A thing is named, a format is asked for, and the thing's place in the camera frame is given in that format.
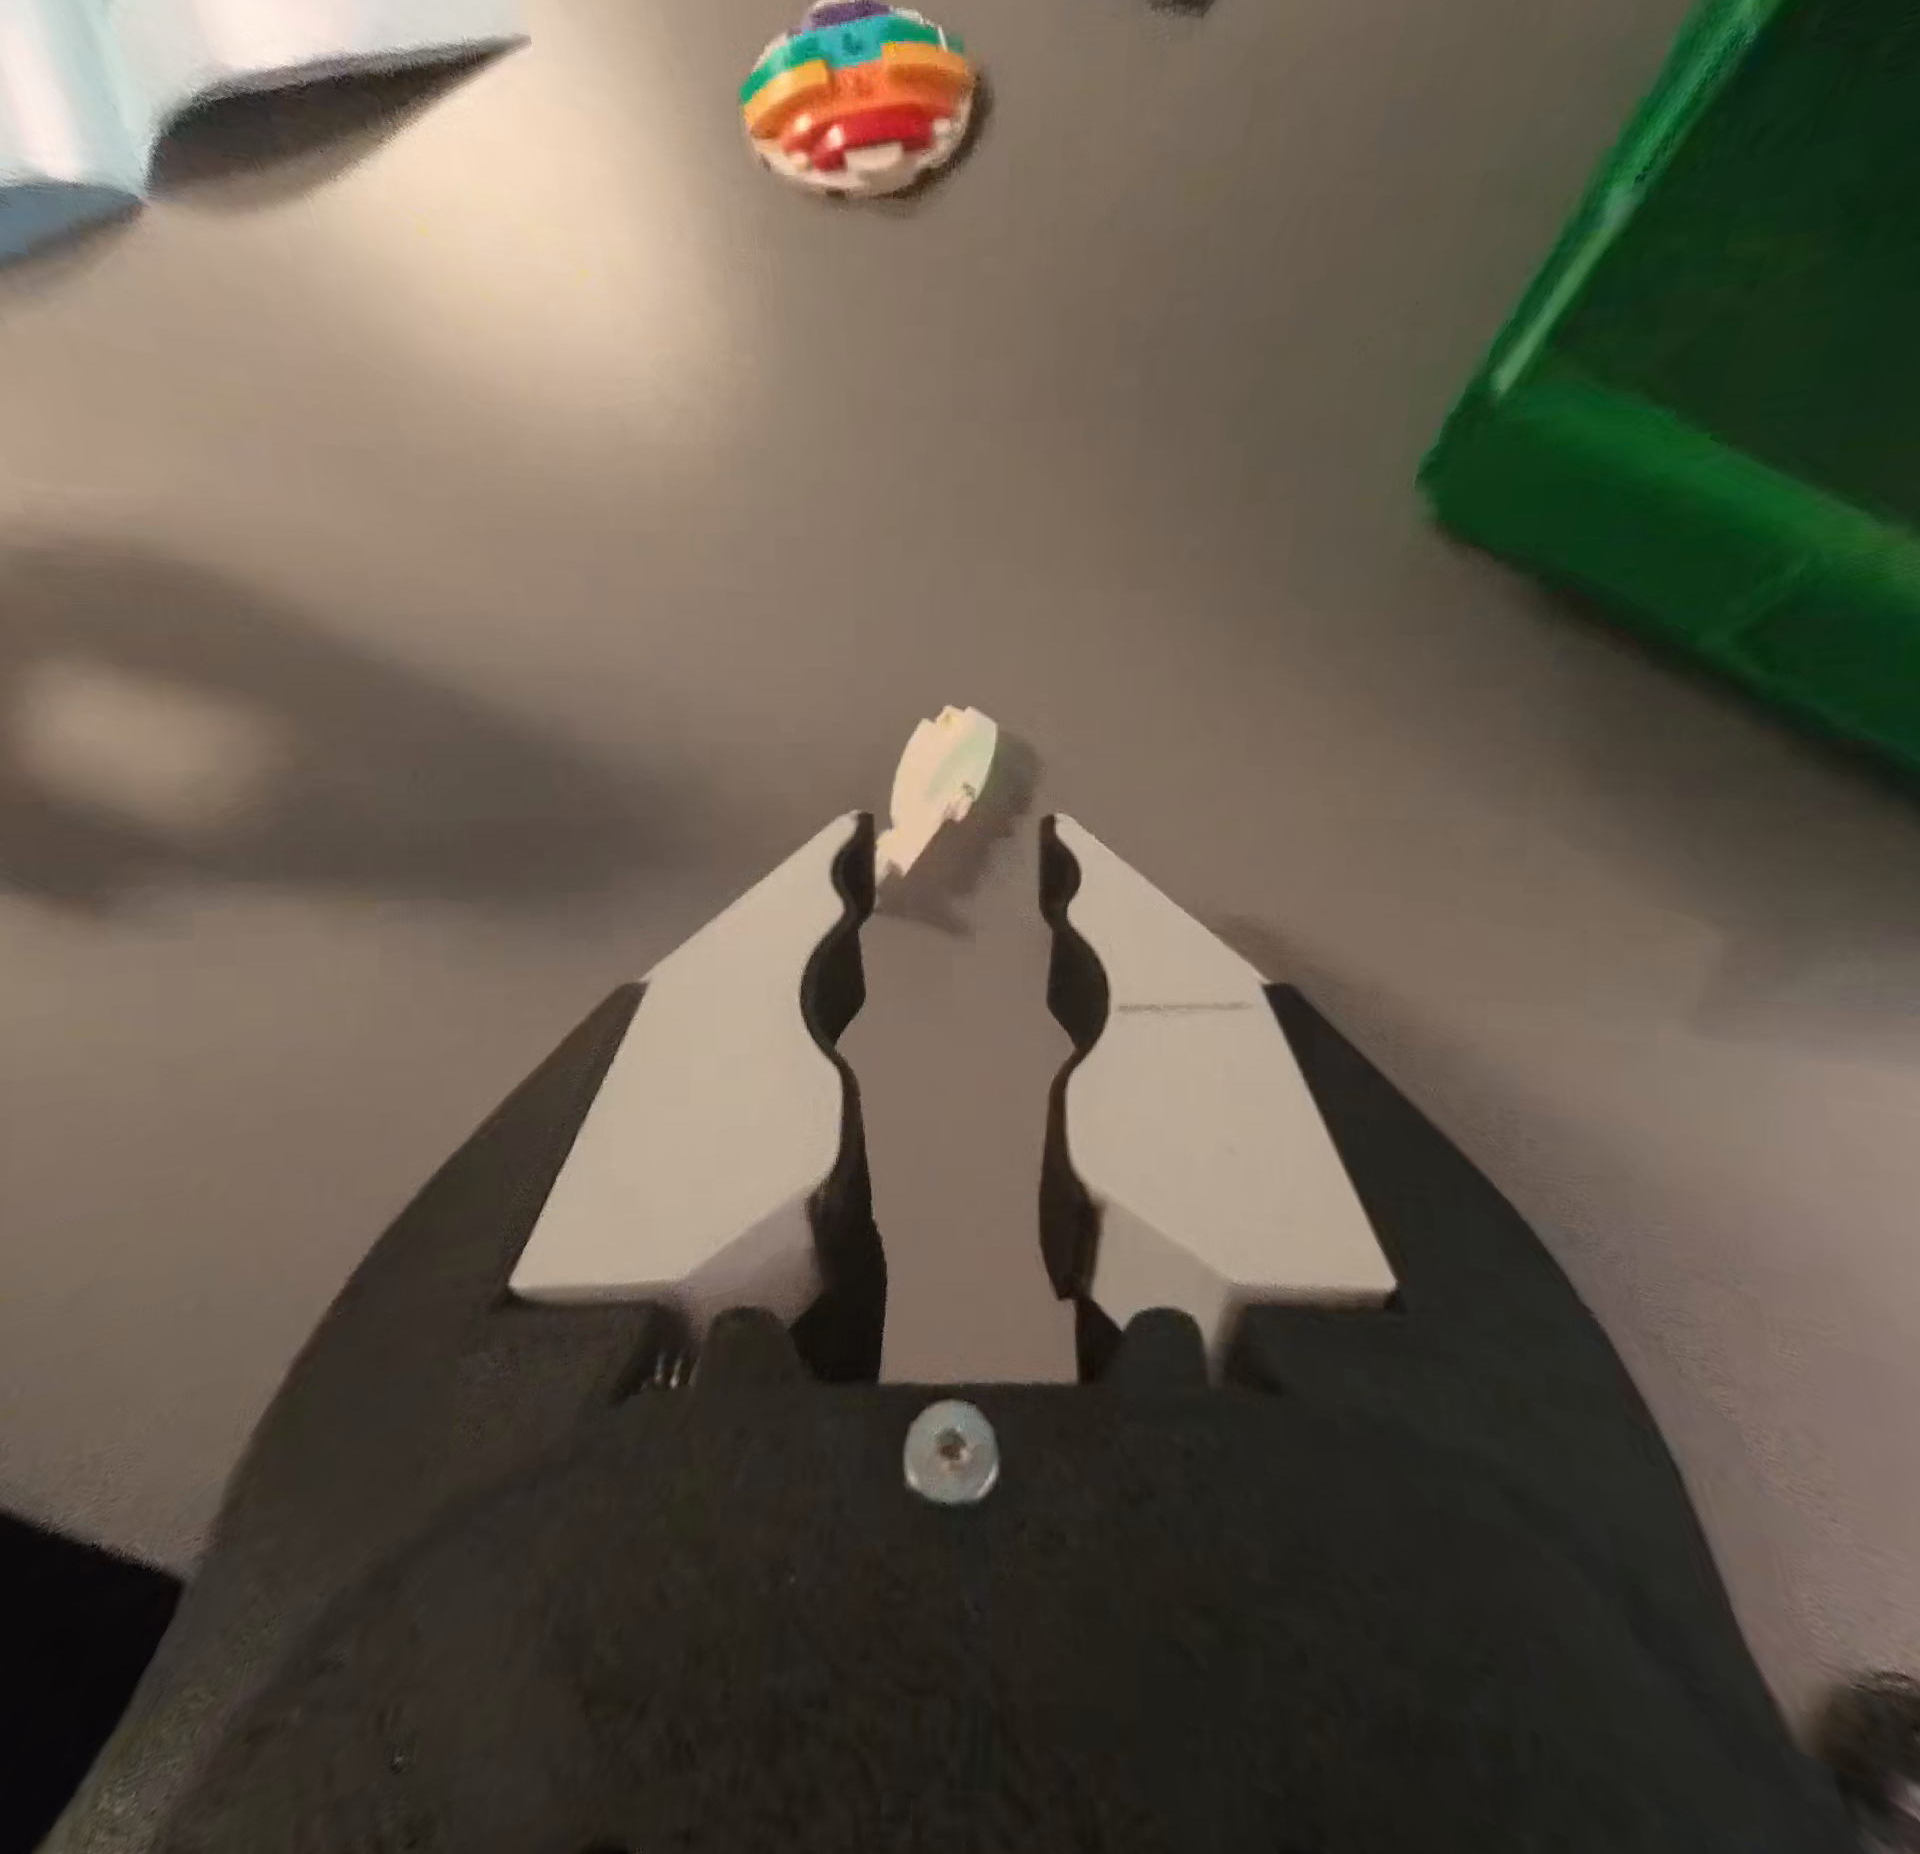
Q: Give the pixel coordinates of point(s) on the round rainbow lego assembly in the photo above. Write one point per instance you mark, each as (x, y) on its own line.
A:
(857, 97)

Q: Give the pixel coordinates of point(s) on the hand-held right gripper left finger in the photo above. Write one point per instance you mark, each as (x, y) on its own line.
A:
(694, 1132)

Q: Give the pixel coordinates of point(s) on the small white lego leg piece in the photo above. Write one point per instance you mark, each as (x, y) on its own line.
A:
(941, 773)

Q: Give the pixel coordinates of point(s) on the green plastic bin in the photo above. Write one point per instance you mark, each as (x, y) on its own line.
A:
(1654, 505)

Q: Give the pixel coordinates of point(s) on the open light blue instruction booklet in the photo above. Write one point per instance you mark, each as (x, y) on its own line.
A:
(92, 70)

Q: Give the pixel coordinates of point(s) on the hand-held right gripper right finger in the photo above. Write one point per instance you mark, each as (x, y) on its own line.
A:
(1232, 1132)

